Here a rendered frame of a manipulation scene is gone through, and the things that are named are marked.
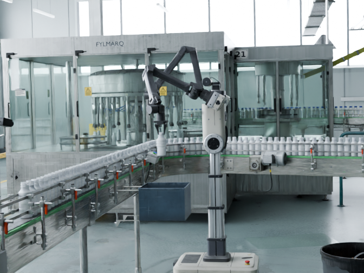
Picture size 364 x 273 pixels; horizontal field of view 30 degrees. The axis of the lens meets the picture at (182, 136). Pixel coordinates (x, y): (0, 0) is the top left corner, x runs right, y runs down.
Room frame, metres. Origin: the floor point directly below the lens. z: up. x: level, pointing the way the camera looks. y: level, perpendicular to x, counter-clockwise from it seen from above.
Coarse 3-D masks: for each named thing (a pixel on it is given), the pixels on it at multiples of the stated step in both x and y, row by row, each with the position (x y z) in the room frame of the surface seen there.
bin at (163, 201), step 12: (144, 192) 4.49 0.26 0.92; (156, 192) 4.48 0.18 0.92; (168, 192) 4.46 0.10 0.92; (180, 192) 4.45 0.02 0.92; (144, 204) 4.49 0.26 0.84; (156, 204) 4.48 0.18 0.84; (168, 204) 4.46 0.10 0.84; (180, 204) 4.45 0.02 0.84; (144, 216) 4.49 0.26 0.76; (156, 216) 4.48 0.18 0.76; (168, 216) 4.46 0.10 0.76; (180, 216) 4.45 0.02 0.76
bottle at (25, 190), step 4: (24, 184) 3.10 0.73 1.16; (28, 184) 3.11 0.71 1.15; (24, 188) 3.10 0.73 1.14; (28, 188) 3.11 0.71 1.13; (20, 192) 3.09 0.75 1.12; (24, 192) 3.09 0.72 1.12; (28, 192) 3.09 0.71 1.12; (20, 196) 3.09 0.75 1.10; (24, 196) 3.09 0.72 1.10; (24, 200) 3.09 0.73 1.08; (28, 200) 3.09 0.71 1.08; (20, 204) 3.09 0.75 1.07; (24, 204) 3.09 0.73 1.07; (20, 208) 3.09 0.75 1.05; (24, 208) 3.09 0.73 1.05; (28, 208) 3.09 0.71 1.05; (20, 212) 3.09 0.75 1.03; (24, 216) 3.08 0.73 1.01; (28, 216) 3.09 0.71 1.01
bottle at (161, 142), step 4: (160, 132) 4.75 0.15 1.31; (160, 136) 4.72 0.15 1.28; (160, 140) 4.70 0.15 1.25; (164, 140) 4.71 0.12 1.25; (160, 144) 4.71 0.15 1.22; (164, 144) 4.71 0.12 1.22; (160, 148) 4.71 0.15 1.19; (164, 148) 4.72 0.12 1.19; (160, 152) 4.71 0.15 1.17; (164, 152) 4.72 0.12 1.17
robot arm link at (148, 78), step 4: (148, 68) 5.03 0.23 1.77; (152, 68) 5.05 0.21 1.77; (148, 72) 5.02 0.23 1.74; (152, 72) 5.03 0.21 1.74; (144, 76) 5.04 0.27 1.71; (148, 76) 5.00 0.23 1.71; (152, 76) 5.01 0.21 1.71; (144, 80) 5.06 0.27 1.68; (148, 80) 4.95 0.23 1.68; (152, 80) 4.97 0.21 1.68; (148, 84) 4.91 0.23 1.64; (152, 84) 4.92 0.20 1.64; (148, 88) 4.89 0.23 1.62; (152, 88) 4.88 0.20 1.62; (148, 92) 4.87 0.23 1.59; (152, 92) 4.83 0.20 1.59; (156, 92) 4.85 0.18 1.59; (152, 96) 4.77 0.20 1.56; (152, 100) 4.76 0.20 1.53; (156, 100) 4.74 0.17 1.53
